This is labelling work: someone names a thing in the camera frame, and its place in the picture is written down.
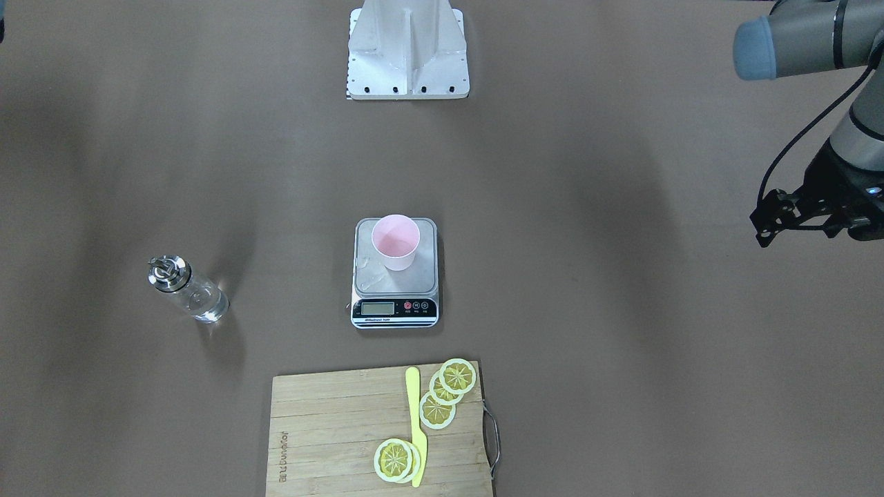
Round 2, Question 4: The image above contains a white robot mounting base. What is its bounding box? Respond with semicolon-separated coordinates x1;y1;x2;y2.
345;1;470;101

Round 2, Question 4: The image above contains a lemon slice near handle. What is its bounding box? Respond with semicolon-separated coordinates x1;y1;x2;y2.
439;358;477;396

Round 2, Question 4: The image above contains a yellow plastic knife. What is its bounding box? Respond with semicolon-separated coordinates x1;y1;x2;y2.
405;366;428;488

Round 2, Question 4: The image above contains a wooden cutting board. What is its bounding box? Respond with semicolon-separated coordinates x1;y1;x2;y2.
265;366;494;496

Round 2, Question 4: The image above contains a silver digital kitchen scale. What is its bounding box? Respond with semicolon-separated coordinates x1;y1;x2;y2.
349;217;440;329

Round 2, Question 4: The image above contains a middle lemon slice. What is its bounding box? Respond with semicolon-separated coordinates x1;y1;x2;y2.
428;371;464;406

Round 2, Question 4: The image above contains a front lemon slice of pair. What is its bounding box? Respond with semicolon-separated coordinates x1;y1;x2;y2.
373;438;411;483

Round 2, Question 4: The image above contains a pink plastic cup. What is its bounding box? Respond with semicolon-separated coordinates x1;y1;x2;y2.
372;214;422;271

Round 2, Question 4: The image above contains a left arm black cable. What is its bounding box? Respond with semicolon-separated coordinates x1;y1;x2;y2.
757;41;884;208

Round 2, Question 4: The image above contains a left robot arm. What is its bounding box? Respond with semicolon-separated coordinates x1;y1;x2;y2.
732;1;883;246

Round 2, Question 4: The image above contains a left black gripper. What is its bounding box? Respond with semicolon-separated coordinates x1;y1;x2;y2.
749;141;883;248

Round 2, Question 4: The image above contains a clear glass sauce bottle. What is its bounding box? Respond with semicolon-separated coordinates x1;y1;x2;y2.
147;255;230;324

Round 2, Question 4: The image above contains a hidden lemon slice of pair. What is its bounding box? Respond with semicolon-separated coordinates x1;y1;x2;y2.
398;441;423;484

